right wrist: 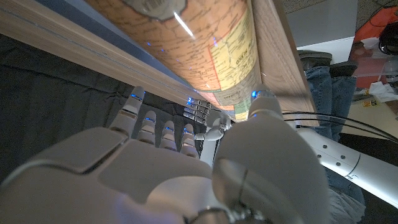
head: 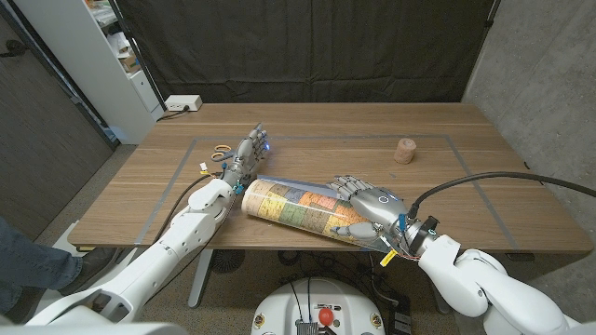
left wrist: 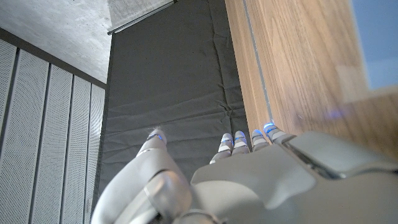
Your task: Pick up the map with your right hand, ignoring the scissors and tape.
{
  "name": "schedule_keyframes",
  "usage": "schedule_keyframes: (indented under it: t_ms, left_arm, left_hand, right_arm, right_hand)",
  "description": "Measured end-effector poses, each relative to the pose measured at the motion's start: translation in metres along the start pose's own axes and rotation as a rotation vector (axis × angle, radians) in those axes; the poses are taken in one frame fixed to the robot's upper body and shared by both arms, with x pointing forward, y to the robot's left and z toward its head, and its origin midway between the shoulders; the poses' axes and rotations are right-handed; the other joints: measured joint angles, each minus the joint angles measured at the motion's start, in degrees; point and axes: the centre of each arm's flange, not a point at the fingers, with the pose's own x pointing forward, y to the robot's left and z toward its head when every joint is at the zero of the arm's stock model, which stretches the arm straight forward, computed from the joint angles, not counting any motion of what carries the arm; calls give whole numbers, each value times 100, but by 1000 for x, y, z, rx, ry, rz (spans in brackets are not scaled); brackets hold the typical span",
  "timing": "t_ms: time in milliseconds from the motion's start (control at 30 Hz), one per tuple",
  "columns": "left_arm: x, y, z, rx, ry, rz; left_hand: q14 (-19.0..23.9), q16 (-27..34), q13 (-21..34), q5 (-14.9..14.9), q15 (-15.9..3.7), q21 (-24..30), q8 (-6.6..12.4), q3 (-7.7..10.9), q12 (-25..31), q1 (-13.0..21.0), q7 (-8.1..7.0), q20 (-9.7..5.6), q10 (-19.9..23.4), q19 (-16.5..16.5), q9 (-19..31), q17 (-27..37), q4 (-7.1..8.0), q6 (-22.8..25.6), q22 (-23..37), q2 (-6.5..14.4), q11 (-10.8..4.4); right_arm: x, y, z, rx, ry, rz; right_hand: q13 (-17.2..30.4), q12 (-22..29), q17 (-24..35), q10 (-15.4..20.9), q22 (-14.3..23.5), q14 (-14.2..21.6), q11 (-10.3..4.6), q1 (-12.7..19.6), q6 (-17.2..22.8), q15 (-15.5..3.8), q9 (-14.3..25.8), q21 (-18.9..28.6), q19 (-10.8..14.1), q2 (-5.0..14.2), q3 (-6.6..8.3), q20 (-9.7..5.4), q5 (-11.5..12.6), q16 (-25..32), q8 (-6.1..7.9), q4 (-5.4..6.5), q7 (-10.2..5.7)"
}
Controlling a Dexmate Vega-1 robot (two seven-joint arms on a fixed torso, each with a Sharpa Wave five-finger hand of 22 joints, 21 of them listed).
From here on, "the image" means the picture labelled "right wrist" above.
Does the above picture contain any person in blue jeans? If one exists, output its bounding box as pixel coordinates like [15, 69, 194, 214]
[298, 49, 367, 224]

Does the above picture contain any dark shoe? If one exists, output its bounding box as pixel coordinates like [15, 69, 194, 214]
[297, 49, 359, 78]

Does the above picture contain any orange bag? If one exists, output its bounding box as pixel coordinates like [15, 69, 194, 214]
[353, 5, 398, 44]

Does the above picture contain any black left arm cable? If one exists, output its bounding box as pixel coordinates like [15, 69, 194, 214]
[281, 110, 398, 144]

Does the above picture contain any black fabric backdrop curtain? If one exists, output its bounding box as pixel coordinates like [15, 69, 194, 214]
[0, 34, 205, 184]

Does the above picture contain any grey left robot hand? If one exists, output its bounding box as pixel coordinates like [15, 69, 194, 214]
[182, 98, 233, 141]

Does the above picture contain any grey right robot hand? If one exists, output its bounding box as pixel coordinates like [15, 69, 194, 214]
[0, 84, 331, 224]

